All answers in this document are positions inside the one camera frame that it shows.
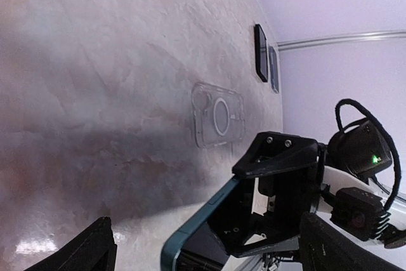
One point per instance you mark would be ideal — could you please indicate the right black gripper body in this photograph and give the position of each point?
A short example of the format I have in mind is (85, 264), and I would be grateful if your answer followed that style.
(277, 230)

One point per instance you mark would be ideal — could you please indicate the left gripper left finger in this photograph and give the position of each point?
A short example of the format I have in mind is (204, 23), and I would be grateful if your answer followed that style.
(93, 249)

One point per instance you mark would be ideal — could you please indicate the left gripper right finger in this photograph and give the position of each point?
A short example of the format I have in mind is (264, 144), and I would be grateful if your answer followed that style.
(321, 247)

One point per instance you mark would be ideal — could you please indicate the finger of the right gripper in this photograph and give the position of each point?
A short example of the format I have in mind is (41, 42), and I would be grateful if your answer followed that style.
(272, 153)

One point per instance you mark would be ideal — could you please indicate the clear camera-cutout phone case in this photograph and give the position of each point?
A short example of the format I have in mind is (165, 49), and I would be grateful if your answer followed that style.
(218, 115)

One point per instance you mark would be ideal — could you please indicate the blue smartphone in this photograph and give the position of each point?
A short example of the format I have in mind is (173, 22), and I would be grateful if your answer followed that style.
(273, 61)

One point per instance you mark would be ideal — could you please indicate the teal-edged smartphone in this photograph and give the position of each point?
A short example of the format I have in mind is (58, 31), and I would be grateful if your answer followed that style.
(205, 241)

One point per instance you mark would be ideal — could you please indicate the black phone case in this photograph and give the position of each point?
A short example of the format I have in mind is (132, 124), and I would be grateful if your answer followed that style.
(261, 57)

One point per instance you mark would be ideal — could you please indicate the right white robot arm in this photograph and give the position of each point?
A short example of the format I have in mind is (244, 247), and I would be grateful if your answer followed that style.
(353, 157)

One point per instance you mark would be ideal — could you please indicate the right aluminium frame post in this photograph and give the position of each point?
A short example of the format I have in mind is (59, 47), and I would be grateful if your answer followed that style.
(341, 39)

